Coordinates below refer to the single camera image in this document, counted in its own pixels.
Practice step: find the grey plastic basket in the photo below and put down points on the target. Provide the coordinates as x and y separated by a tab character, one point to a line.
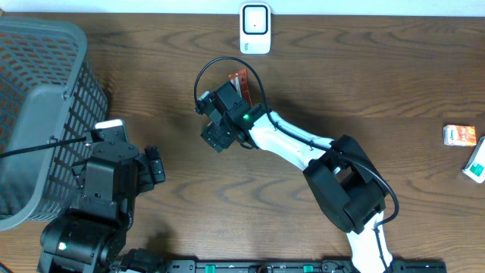
49	93

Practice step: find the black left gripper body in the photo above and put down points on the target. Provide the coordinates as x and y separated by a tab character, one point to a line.
139	175

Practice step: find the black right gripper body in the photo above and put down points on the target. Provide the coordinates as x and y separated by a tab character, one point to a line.
220	134

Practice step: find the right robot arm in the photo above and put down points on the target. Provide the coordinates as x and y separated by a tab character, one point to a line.
346	186

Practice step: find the white barcode scanner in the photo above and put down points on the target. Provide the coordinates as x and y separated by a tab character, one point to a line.
255	28

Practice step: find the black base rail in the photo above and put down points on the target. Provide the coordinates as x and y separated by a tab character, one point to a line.
141	260

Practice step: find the orange snack bar wrapper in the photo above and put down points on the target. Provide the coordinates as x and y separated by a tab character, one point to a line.
240	81

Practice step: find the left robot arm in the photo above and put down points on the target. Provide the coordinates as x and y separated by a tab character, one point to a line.
92	228

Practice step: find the orange white small box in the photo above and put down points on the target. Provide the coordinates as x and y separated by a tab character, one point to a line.
459	135

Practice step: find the white green carton box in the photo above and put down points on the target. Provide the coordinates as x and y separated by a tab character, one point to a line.
474	169

